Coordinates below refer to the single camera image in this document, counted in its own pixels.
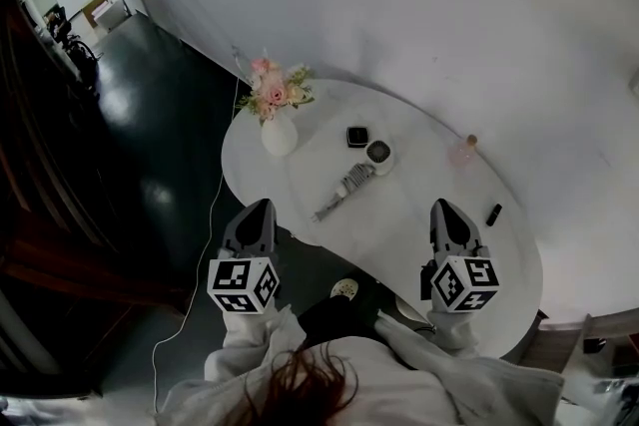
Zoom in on white hair dryer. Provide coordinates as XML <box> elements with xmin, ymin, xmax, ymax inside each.
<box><xmin>312</xmin><ymin>139</ymin><xmax>396</xmax><ymax>224</ymax></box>

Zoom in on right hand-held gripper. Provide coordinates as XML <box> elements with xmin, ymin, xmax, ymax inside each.
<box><xmin>419</xmin><ymin>198</ymin><xmax>501</xmax><ymax>314</ymax></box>

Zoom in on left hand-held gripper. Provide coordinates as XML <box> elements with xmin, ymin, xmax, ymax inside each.
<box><xmin>206</xmin><ymin>198</ymin><xmax>283</xmax><ymax>316</ymax></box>

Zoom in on pink flower bouquet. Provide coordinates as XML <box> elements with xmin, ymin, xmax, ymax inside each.
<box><xmin>236</xmin><ymin>46</ymin><xmax>318</xmax><ymax>125</ymax></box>

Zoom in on person's patterned slipper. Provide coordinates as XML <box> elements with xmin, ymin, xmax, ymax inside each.
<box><xmin>329</xmin><ymin>277</ymin><xmax>360</xmax><ymax>300</ymax></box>

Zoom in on pink perfume bottle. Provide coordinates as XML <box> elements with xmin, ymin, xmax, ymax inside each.
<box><xmin>446</xmin><ymin>133</ymin><xmax>481</xmax><ymax>172</ymax></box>

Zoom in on person's left forearm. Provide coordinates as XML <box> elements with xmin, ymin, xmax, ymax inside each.
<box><xmin>219</xmin><ymin>301</ymin><xmax>307</xmax><ymax>368</ymax></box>

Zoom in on person's right forearm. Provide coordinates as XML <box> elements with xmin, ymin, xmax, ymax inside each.
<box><xmin>372</xmin><ymin>306</ymin><xmax>481</xmax><ymax>368</ymax></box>

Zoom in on person's black trouser legs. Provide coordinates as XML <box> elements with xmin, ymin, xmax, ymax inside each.
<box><xmin>298</xmin><ymin>271</ymin><xmax>400</xmax><ymax>351</ymax></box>

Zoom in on wooden chair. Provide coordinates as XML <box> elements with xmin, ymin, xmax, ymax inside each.
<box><xmin>516</xmin><ymin>307</ymin><xmax>639</xmax><ymax>378</ymax></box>

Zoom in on white low cabinet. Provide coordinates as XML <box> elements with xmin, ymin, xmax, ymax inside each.
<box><xmin>81</xmin><ymin>0</ymin><xmax>132</xmax><ymax>34</ymax></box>

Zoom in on white table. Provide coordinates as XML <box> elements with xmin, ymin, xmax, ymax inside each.
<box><xmin>221</xmin><ymin>78</ymin><xmax>545</xmax><ymax>361</ymax></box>

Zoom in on person's grey hoodie torso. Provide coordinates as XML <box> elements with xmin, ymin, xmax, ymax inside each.
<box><xmin>153</xmin><ymin>332</ymin><xmax>566</xmax><ymax>426</ymax></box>

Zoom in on black office chair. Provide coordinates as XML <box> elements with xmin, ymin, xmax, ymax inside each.
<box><xmin>43</xmin><ymin>3</ymin><xmax>102</xmax><ymax>72</ymax></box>

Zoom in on white cable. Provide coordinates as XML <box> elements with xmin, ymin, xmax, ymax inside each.
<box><xmin>151</xmin><ymin>75</ymin><xmax>242</xmax><ymax>416</ymax></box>

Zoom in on black square compact case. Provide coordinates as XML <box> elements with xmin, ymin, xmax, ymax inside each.
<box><xmin>345</xmin><ymin>126</ymin><xmax>370</xmax><ymax>149</ymax></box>

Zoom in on white ceramic vase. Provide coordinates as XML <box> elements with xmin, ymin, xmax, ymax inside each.
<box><xmin>260</xmin><ymin>110</ymin><xmax>300</xmax><ymax>159</ymax></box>

